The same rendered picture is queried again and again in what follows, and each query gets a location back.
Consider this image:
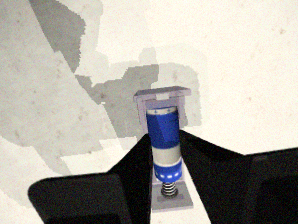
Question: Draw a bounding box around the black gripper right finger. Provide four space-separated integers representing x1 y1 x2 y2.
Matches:
179 129 298 224

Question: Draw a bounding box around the blue and white battery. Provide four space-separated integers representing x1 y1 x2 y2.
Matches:
146 106 182 183

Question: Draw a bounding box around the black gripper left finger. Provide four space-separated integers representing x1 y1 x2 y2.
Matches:
27 133 153 224

